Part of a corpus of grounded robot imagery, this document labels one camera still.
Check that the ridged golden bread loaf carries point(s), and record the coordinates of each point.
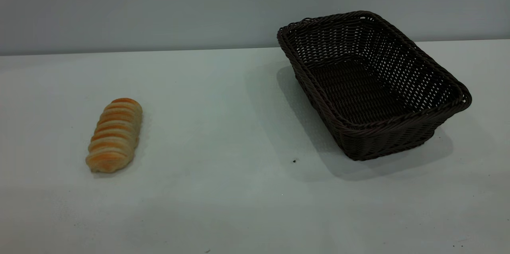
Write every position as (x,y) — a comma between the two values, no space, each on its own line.
(115,138)

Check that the dark brown wicker basket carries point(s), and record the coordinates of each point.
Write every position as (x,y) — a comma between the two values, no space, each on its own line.
(358,134)

